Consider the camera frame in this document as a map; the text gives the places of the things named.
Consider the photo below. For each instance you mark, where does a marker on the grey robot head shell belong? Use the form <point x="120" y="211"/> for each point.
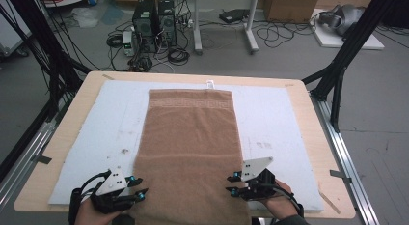
<point x="345" y="17"/>

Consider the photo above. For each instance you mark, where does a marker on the flat black device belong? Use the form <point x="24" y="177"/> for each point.
<point x="234" y="15"/>

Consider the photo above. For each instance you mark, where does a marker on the person's right hand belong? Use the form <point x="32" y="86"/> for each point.
<point x="279" y="205"/>

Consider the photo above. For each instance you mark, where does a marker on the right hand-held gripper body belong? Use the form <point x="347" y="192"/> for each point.
<point x="255" y="168"/>

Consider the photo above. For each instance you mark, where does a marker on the white power supply box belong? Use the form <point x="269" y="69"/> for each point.
<point x="128" y="43"/>

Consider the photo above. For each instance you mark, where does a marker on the white round table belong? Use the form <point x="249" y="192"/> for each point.
<point x="67" y="0"/>

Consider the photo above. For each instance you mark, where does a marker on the white floor board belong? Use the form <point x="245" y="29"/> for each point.
<point x="328" y="40"/>

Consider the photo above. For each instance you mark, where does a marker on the brown cardboard box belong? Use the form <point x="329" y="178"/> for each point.
<point x="289" y="7"/>

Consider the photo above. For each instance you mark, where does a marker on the tan towel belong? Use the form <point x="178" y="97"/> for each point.
<point x="189" y="154"/>

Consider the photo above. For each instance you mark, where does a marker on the clear plastic bag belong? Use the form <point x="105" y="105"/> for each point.
<point x="85" y="18"/>

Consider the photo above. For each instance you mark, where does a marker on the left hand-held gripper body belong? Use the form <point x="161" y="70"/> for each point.
<point x="112" y="183"/>

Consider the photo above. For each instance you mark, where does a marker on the aluminium rail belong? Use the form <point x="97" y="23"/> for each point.
<point x="35" y="144"/>
<point x="344" y="160"/>

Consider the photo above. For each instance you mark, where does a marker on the person's left hand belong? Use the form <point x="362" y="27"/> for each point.
<point x="90" y="215"/>

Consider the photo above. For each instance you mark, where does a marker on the large black computer tower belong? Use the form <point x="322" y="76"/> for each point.
<point x="144" y="23"/>

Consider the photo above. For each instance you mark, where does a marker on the grey tape piece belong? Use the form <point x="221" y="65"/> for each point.
<point x="340" y="175"/>
<point x="43" y="159"/>

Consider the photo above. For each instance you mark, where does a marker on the white foam mat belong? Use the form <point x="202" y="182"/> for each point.
<point x="106" y="122"/>

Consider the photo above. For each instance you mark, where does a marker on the slim black computer tower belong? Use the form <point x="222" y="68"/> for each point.
<point x="167" y="23"/>

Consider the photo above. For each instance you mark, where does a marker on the black frame strut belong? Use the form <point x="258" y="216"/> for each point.
<point x="350" y="44"/>
<point x="41" y="35"/>

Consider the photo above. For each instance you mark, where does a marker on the white desk stand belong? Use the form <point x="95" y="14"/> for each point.
<point x="197" y="32"/>

